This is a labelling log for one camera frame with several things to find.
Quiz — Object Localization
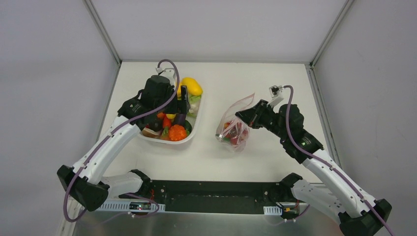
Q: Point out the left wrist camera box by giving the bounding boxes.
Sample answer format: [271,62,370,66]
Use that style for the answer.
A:
[155,67,177,80]

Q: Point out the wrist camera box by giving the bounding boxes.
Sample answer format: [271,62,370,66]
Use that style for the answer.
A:
[155,67,177,80]
[268,85,284,108]

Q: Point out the clear pink-dotted zip bag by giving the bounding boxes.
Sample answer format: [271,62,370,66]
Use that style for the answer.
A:
[215,93,255,152]

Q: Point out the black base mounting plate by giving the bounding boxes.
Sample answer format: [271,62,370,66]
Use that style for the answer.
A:
[132,180,299,214]

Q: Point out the purple cable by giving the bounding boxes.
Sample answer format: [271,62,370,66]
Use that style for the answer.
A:
[63,59,180,223]
[282,85,395,236]

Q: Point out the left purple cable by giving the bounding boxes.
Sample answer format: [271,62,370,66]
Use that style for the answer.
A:
[63,59,180,223]

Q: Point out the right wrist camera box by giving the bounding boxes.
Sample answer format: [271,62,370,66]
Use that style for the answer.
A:
[268,85,284,108]

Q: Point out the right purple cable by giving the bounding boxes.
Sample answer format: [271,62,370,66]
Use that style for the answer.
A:
[282,85,395,236]

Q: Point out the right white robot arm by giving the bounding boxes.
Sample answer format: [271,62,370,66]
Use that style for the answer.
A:
[235,100,392,236]

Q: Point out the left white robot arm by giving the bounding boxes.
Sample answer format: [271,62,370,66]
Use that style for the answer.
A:
[57,74,189,211]

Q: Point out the purple eggplant toy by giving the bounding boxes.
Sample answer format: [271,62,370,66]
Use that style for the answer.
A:
[173,114,186,126]

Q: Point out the white plastic food bin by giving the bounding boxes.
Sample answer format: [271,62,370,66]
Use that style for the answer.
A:
[139,79,207,145]

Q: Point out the red cherry bunch green stem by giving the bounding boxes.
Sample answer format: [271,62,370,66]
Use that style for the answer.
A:
[218,119,249,147]

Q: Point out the brown mushroom slice toy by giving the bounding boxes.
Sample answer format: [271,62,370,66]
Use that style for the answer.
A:
[141,127,162,139]

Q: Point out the orange pumpkin toy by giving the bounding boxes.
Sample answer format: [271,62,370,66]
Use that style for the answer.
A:
[168,124,187,142]

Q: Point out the yellow banana toy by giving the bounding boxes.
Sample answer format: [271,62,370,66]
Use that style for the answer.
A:
[165,114,177,122]

